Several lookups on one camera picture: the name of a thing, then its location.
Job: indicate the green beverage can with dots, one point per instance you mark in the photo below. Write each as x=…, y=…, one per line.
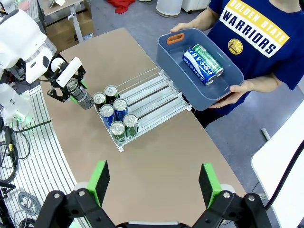
x=209, y=58
x=118, y=131
x=130, y=124

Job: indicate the white cylindrical air purifier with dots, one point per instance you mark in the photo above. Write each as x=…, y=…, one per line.
x=169, y=7

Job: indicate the red cloth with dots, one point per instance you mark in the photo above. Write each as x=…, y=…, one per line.
x=121, y=6

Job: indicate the white table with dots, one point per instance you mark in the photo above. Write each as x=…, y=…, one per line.
x=266, y=171

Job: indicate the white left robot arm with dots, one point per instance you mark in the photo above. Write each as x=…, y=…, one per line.
x=21, y=40

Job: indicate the person right forearm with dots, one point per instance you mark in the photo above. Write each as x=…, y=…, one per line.
x=204, y=19

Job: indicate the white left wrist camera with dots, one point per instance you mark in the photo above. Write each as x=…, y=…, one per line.
x=69, y=71

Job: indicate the blue beverage can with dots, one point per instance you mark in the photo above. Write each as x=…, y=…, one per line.
x=108, y=114
x=197, y=65
x=120, y=108

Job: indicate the grey-blue plastic bin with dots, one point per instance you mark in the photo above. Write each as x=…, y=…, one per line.
x=175, y=71

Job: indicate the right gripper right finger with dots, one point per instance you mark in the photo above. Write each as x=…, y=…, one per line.
x=209, y=183

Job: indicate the person left forearm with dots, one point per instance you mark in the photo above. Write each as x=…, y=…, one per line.
x=263, y=83

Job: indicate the person left hand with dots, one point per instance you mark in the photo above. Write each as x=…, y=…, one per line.
x=240, y=89

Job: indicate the black beverage can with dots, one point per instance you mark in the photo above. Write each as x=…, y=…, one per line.
x=83, y=97
x=99, y=97
x=111, y=91

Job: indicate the clear acrylic can dispenser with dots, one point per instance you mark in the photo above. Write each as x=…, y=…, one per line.
x=147, y=99

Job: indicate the slotted aluminium base plate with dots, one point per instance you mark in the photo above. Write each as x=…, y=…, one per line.
x=42, y=154

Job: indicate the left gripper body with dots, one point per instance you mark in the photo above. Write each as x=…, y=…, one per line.
x=52, y=78

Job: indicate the person right hand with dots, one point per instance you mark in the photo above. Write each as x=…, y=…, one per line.
x=183, y=26

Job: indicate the white cabinet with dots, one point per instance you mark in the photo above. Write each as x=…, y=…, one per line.
x=194, y=4

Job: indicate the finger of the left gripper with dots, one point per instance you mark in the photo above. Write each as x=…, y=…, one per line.
x=58, y=95
x=82, y=76

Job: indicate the person blue Warriors shirt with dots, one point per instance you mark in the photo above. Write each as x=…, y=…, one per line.
x=261, y=61

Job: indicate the person black trousers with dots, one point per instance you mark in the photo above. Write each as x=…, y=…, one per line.
x=209, y=118

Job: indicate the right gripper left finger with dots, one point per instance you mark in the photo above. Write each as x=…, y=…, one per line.
x=99, y=180

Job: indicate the large brown cardboard box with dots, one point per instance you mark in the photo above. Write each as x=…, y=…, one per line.
x=64, y=33

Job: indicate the brown desk white leg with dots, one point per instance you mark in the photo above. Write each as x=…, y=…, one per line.
x=74, y=21

